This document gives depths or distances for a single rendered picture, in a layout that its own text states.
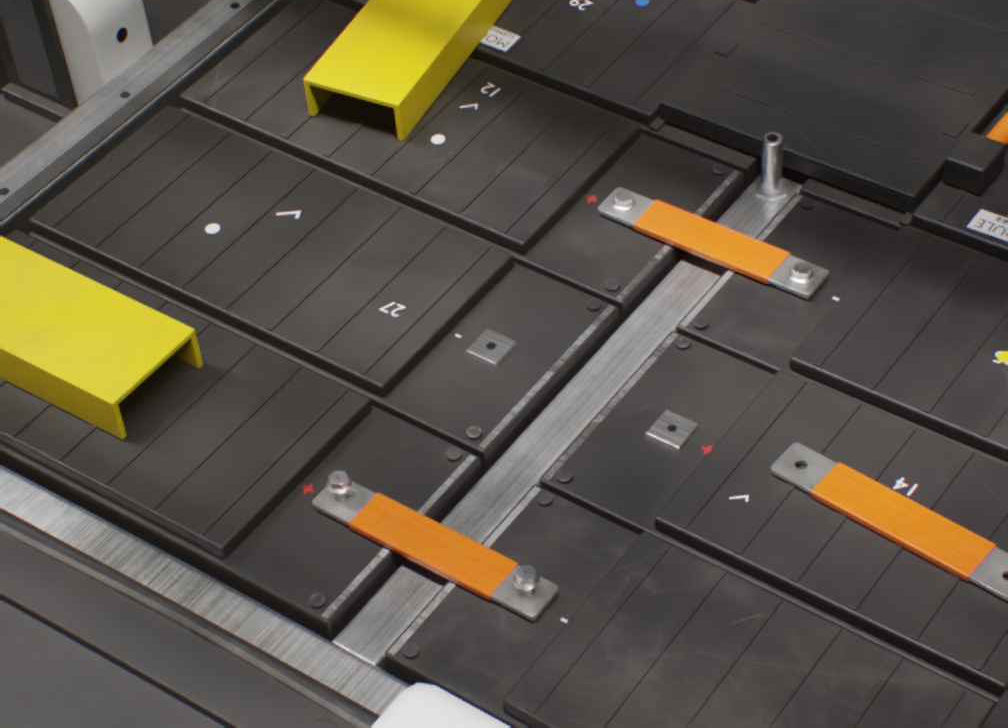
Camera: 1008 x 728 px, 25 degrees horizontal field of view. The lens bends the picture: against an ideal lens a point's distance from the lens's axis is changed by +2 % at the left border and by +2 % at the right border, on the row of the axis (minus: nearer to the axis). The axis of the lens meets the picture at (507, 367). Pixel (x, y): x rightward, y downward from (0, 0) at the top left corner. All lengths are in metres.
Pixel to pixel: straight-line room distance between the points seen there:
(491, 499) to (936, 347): 0.27
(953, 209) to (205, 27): 0.54
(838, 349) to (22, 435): 0.47
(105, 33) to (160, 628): 0.68
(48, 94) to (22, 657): 0.73
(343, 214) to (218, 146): 0.11
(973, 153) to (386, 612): 0.47
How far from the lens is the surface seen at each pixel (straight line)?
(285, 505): 1.29
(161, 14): 1.84
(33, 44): 1.73
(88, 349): 1.34
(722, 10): 1.57
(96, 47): 1.69
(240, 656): 1.08
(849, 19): 1.56
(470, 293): 1.38
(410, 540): 1.25
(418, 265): 1.40
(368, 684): 1.21
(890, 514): 1.24
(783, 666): 1.18
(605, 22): 1.57
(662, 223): 1.42
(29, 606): 1.12
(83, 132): 1.56
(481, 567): 1.23
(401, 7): 1.55
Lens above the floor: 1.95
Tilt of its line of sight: 45 degrees down
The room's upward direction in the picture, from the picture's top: 6 degrees counter-clockwise
